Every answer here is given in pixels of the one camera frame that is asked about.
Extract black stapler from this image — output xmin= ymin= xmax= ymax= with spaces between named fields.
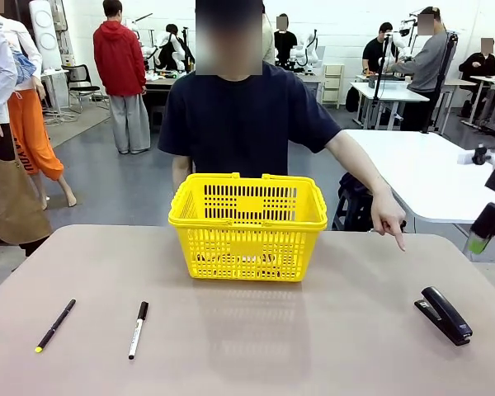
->
xmin=413 ymin=286 xmax=474 ymax=347

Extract person's left forearm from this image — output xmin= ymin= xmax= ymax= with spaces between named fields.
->
xmin=324 ymin=130 xmax=394 ymax=207

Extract mannequin white shirt orange trousers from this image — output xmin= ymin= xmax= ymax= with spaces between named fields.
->
xmin=0 ymin=16 xmax=78 ymax=210

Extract seated person in black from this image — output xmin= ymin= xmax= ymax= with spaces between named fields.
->
xmin=457 ymin=37 xmax=495 ymax=117

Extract black office chair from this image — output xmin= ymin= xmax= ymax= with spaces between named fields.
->
xmin=60 ymin=64 xmax=110 ymax=111

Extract background work table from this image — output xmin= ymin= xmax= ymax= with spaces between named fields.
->
xmin=142 ymin=69 xmax=199 ymax=125

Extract person in black at robot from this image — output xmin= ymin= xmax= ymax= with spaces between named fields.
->
xmin=361 ymin=21 xmax=398 ymax=78

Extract large white table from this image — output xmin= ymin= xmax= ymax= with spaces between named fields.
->
xmin=341 ymin=128 xmax=495 ymax=263

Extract person in red hoodie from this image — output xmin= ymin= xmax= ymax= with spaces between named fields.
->
xmin=92 ymin=0 xmax=152 ymax=156

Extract black tripod stand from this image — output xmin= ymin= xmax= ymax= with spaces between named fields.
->
xmin=421 ymin=31 xmax=460 ymax=135

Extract white drawer cabinet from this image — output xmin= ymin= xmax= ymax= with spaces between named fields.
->
xmin=321 ymin=63 xmax=347 ymax=105

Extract person in grey sweater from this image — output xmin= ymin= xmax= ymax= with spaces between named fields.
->
xmin=391 ymin=6 xmax=450 ymax=95

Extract person's right forearm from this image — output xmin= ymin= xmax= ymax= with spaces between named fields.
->
xmin=172 ymin=153 xmax=194 ymax=200

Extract white background table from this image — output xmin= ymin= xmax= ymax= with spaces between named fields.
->
xmin=349 ymin=80 xmax=431 ymax=130

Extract yellow plastic shopping basket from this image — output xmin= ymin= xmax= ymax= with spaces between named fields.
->
xmin=167 ymin=172 xmax=329 ymax=285

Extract person in navy t-shirt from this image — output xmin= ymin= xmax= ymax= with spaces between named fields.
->
xmin=157 ymin=0 xmax=408 ymax=253

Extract white standing air conditioner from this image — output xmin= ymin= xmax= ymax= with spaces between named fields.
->
xmin=28 ymin=0 xmax=64 ymax=69

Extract person's left hand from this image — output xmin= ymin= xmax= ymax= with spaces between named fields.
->
xmin=370 ymin=189 xmax=408 ymax=253

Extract background person in black shirt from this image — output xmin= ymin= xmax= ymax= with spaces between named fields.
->
xmin=273 ymin=14 xmax=299 ymax=64

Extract black highlighter pen yellow tip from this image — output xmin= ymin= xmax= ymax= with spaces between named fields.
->
xmin=34 ymin=298 xmax=78 ymax=354

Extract white marker pen black cap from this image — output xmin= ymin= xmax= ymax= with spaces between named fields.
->
xmin=127 ymin=300 xmax=150 ymax=361

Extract black backpack under table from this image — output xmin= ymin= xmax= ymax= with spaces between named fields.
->
xmin=332 ymin=171 xmax=408 ymax=233

